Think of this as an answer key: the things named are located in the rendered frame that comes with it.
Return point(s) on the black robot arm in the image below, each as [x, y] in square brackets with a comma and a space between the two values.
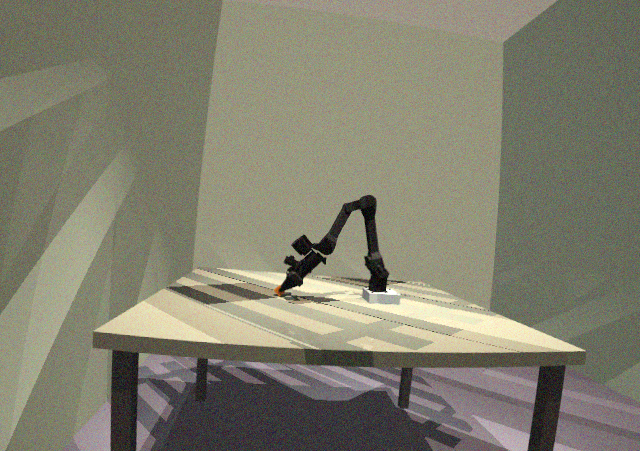
[374, 260]

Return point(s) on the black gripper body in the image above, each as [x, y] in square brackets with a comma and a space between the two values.
[298, 276]

